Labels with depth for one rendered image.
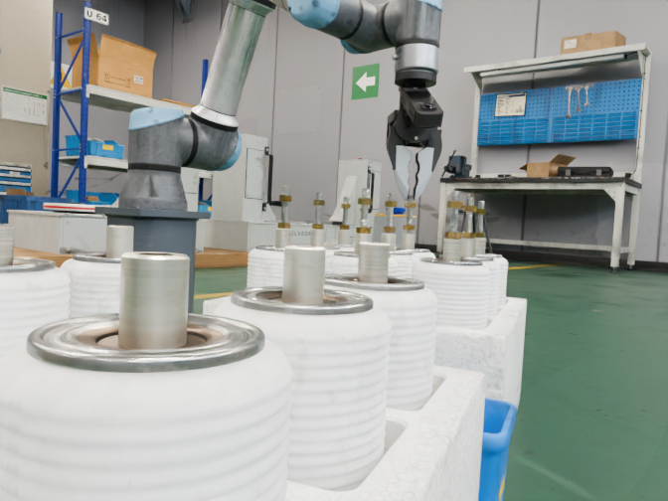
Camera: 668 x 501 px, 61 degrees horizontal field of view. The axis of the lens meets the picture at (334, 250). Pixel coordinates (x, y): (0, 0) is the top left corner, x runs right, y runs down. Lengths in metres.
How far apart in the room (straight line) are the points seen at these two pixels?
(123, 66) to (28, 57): 1.48
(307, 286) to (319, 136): 7.15
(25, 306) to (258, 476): 0.26
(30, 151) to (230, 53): 5.99
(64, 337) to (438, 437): 0.21
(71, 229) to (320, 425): 2.60
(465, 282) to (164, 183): 0.80
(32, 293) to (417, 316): 0.25
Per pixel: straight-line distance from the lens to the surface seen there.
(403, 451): 0.31
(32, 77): 7.36
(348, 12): 1.00
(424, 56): 0.99
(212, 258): 3.19
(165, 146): 1.31
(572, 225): 5.81
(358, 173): 4.55
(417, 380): 0.39
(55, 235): 2.85
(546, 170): 5.39
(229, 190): 3.61
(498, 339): 0.64
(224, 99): 1.37
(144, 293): 0.19
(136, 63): 6.32
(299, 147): 7.64
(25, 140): 7.24
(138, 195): 1.29
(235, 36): 1.36
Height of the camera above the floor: 0.30
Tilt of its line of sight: 3 degrees down
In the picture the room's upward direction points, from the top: 3 degrees clockwise
